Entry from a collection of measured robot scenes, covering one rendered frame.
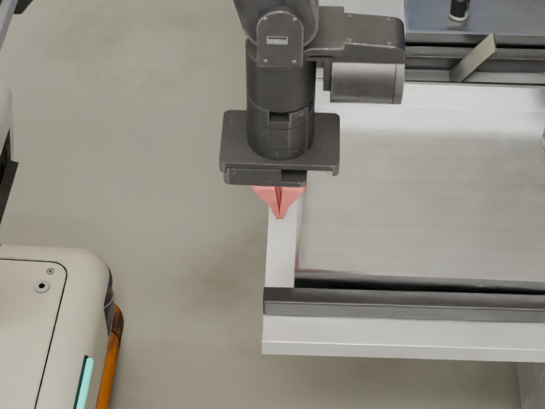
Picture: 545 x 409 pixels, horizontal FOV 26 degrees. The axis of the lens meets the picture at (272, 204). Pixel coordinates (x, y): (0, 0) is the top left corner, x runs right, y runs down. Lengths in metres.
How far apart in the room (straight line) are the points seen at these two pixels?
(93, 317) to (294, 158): 0.92
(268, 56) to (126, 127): 1.63
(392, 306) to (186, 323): 1.14
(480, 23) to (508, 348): 0.45
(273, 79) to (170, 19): 1.86
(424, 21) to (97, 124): 1.28
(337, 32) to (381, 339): 0.29
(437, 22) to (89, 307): 0.78
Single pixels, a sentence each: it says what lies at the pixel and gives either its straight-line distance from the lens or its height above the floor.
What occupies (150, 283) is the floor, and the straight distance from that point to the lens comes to 2.23.
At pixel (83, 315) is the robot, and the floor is 0.27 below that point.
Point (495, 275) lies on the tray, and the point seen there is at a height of 0.88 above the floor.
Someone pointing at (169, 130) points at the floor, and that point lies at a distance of 2.51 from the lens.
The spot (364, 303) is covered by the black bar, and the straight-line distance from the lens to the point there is 1.06.
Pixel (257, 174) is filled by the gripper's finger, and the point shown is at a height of 1.02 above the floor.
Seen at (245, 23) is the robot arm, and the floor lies 1.18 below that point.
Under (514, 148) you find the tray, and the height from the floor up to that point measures 0.88.
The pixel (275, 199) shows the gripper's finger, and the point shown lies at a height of 0.98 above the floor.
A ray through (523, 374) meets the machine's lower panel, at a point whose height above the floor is 0.13.
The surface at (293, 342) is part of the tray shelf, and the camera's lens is 1.06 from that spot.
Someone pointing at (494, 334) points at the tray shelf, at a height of 0.88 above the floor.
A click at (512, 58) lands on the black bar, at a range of 1.31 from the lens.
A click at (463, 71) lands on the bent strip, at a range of 1.29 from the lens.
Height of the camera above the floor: 1.74
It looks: 48 degrees down
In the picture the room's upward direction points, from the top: straight up
